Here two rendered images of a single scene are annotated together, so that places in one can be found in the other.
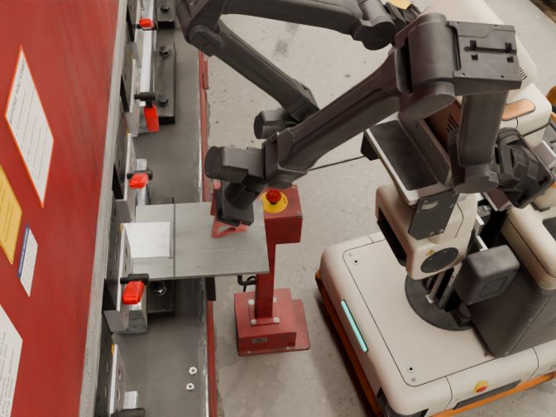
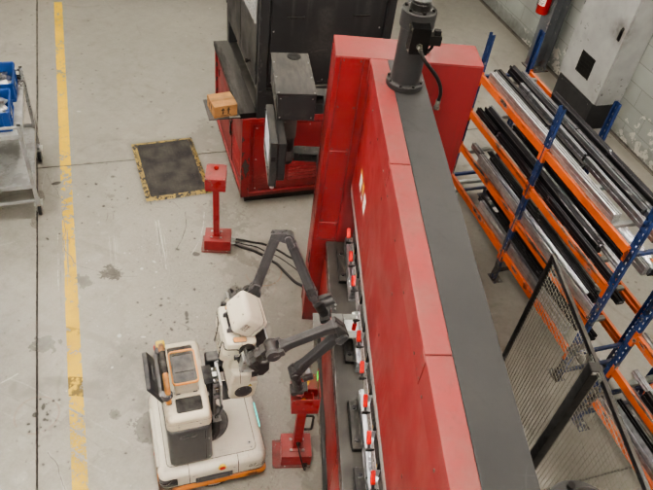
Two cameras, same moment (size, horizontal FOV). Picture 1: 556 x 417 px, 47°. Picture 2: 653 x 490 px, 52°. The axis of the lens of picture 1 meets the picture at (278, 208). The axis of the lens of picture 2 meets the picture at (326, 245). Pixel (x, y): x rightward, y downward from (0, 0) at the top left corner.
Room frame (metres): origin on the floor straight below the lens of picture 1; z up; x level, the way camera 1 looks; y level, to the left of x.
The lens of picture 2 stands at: (3.28, 0.00, 4.10)
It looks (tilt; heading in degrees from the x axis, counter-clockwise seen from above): 44 degrees down; 179
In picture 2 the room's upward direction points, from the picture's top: 9 degrees clockwise
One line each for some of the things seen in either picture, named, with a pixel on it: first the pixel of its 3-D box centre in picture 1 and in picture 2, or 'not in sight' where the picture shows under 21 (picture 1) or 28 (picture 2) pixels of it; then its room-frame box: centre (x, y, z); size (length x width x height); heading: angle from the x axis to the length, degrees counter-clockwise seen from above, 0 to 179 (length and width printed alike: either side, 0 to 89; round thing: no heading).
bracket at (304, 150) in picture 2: not in sight; (310, 166); (-0.53, -0.15, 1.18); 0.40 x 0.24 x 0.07; 8
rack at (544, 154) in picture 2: not in sight; (548, 199); (-0.94, 1.75, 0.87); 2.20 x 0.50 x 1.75; 22
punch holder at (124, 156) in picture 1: (102, 164); (364, 294); (0.70, 0.29, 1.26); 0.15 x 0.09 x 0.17; 8
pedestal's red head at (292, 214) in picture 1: (267, 194); (304, 391); (1.06, 0.03, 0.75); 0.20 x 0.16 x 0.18; 10
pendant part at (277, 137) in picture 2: not in sight; (275, 145); (-0.39, -0.40, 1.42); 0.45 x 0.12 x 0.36; 13
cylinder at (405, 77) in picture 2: not in sight; (420, 50); (0.18, 0.35, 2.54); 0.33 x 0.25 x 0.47; 8
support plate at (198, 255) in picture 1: (200, 238); (334, 325); (0.74, 0.15, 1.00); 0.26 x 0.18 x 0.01; 98
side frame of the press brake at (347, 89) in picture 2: not in sight; (376, 202); (-0.27, 0.34, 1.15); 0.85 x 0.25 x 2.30; 98
